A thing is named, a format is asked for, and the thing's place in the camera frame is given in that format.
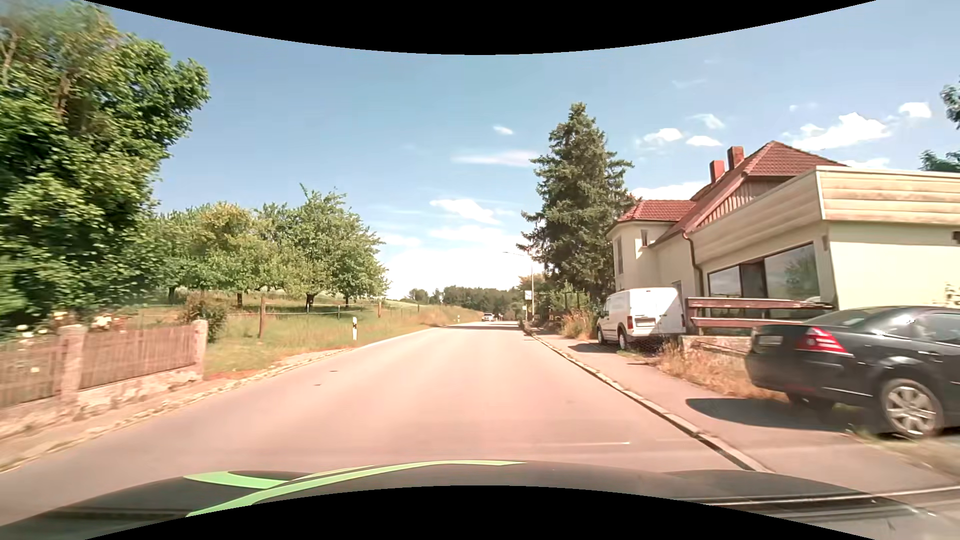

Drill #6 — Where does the distant wood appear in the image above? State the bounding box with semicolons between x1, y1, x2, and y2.
405;285;526;316

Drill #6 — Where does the tall dark conifer tree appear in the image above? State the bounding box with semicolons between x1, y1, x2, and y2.
517;102;637;305

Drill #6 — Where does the grey asphalt road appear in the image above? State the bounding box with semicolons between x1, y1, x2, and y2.
0;321;751;526

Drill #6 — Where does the white van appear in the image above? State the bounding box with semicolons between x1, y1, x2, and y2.
596;287;687;352

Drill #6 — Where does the dry grass verge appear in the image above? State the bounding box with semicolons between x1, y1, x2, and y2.
120;298;485;376

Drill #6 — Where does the row of small trees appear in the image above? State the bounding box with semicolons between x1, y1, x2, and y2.
153;183;391;310

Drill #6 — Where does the car's own bonnet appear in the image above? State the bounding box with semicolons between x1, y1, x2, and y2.
0;459;960;540

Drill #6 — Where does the dry grass patch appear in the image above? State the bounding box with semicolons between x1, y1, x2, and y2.
654;341;789;402

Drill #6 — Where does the red wooden railing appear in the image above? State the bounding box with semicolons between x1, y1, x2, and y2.
684;296;835;336

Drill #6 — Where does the grey paved pavement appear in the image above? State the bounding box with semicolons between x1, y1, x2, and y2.
525;330;960;498

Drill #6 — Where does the brown fence with stone posts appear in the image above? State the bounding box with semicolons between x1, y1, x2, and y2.
0;319;210;410

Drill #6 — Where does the cream house with red roof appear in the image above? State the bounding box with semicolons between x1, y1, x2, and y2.
606;141;960;336

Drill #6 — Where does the dark grey car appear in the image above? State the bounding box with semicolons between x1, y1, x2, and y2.
744;305;960;440

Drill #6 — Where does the large leafy green tree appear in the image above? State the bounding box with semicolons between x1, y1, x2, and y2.
0;0;212;325

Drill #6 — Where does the lamp post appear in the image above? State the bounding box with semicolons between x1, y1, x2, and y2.
504;250;537;322

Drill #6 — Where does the wire field fence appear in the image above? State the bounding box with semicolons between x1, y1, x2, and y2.
225;300;421;320

